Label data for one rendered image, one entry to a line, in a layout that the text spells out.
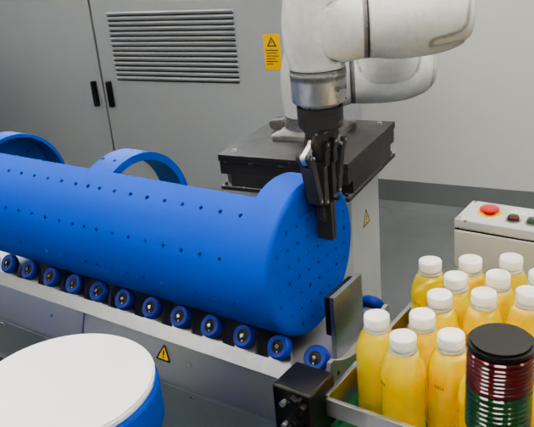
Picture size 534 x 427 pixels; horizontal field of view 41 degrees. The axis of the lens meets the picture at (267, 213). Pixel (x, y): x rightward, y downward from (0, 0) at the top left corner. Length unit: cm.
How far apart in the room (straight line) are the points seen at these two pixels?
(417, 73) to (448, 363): 96
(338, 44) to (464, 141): 308
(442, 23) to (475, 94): 296
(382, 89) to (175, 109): 159
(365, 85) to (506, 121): 228
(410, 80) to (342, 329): 80
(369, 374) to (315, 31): 52
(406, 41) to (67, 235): 75
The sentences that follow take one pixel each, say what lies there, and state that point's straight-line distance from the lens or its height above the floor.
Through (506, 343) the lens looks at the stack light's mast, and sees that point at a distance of 72.
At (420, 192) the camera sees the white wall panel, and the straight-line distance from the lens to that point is 429.
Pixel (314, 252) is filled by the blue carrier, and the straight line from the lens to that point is 126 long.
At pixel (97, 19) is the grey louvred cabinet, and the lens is 343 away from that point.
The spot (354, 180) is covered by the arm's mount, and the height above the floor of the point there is 104.
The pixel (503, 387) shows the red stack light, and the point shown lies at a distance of 72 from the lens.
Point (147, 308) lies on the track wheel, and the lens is 143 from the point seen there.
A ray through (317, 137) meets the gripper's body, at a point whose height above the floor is 132.
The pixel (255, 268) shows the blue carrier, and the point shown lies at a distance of 116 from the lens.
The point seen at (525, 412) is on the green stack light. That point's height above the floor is 119.
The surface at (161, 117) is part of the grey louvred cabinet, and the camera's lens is 334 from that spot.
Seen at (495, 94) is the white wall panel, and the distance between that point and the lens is 404.
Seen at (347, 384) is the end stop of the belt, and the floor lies 96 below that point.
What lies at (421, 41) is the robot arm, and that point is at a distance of 111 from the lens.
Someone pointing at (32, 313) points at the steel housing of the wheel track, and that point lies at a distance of 172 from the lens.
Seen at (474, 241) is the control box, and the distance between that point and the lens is 139.
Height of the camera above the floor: 165
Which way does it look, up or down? 22 degrees down
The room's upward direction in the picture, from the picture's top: 5 degrees counter-clockwise
